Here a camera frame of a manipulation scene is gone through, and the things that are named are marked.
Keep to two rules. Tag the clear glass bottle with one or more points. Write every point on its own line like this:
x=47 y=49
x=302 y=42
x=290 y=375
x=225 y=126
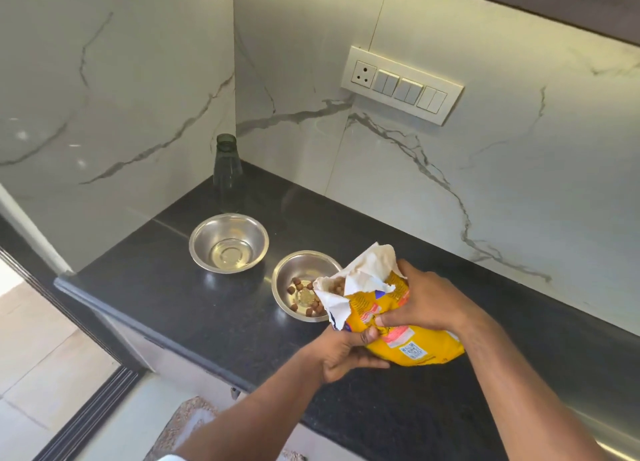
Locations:
x=228 y=175

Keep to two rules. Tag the white wall switch panel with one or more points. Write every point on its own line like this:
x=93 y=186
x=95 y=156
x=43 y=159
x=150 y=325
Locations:
x=402 y=85

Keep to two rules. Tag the steel sink edge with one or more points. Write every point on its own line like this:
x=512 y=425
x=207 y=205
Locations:
x=612 y=435

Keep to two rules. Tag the person's right hand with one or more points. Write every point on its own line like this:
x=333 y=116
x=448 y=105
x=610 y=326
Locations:
x=430 y=300

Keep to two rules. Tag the beige speckled floor mat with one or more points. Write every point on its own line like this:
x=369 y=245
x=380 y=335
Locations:
x=190 y=428

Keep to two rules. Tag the dark sliding door track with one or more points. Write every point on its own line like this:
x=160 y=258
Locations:
x=92 y=415

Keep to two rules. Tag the steel bowl with kibble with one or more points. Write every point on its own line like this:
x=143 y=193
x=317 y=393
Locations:
x=287 y=270

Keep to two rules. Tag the person's right forearm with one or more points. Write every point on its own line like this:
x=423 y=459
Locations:
x=520 y=390

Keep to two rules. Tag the person's left forearm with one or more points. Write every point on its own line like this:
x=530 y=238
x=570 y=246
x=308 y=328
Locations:
x=260 y=415

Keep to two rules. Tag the yellow pet food bag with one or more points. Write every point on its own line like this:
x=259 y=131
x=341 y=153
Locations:
x=400 y=343

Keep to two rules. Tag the person's left thumb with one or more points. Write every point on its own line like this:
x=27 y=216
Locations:
x=369 y=336

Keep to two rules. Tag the pile of brown kibble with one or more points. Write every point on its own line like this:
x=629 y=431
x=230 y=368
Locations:
x=306 y=298

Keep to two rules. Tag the person's right thumb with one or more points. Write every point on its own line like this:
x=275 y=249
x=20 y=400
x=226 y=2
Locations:
x=392 y=318

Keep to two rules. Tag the dark wall cabinet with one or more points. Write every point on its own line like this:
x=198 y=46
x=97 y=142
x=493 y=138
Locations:
x=560 y=3

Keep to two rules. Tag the dark door frame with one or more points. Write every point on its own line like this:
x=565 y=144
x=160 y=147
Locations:
x=60 y=300

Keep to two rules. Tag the steel bowl with water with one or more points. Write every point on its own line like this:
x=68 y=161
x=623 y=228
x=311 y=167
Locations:
x=228 y=244

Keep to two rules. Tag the person's left hand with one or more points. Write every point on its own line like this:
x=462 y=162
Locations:
x=336 y=351

